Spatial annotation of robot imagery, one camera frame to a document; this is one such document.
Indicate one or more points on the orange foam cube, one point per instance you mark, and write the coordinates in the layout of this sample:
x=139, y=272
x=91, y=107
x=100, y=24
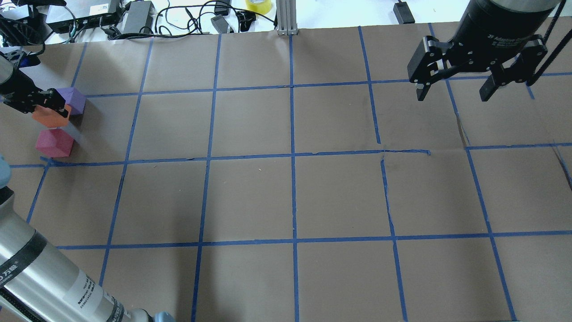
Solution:
x=51, y=118

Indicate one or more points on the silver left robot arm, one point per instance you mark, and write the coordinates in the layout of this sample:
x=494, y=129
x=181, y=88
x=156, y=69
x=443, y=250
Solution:
x=38, y=282

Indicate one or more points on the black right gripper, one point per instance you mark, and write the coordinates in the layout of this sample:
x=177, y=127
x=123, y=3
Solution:
x=496, y=33

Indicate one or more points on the black power adapter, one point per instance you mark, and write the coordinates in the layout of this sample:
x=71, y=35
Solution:
x=403, y=13

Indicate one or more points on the black power brick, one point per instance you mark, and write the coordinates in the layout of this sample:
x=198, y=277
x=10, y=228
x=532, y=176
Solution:
x=139, y=16

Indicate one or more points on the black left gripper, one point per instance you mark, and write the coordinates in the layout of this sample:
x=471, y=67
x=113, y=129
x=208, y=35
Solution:
x=18, y=91

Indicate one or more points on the pink foam cube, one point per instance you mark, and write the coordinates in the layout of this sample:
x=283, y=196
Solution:
x=54, y=143

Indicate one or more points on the aluminium frame post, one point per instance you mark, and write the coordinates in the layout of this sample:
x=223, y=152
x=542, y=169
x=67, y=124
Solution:
x=286, y=17

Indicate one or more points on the yellow tape roll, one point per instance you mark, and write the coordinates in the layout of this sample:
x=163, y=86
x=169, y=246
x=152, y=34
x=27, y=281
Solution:
x=259, y=6

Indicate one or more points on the purple foam cube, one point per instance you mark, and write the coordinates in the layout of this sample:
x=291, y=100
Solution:
x=73, y=98

